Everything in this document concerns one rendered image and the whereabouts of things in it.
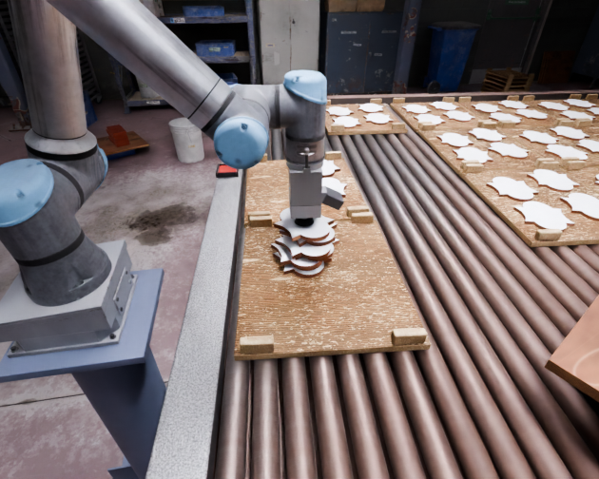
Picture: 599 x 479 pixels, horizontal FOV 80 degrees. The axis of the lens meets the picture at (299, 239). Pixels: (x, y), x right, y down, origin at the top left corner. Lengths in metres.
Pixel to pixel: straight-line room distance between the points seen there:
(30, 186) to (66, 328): 0.27
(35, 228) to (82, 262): 0.10
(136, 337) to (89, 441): 1.02
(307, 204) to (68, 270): 0.46
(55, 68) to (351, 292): 0.65
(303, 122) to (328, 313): 0.36
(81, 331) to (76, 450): 1.03
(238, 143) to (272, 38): 5.02
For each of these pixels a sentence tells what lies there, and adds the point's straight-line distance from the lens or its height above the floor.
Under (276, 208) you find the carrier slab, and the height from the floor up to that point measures 0.94.
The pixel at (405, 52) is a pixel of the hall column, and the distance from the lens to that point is 5.36.
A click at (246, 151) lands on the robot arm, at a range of 0.52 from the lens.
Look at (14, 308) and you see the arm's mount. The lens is 0.86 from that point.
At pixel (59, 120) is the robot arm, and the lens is 0.78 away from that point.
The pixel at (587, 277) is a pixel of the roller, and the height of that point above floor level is 0.91.
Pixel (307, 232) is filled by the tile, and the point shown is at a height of 1.02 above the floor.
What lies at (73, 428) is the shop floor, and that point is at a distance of 1.86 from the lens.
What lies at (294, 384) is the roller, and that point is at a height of 0.92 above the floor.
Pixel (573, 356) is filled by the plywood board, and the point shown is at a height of 1.04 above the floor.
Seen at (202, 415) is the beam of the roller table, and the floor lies 0.92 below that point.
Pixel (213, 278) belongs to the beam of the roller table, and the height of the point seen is 0.92.
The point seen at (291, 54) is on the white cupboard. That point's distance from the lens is 5.58.
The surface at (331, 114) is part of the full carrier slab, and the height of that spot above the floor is 0.94.
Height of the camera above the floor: 1.46
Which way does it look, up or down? 36 degrees down
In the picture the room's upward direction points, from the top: straight up
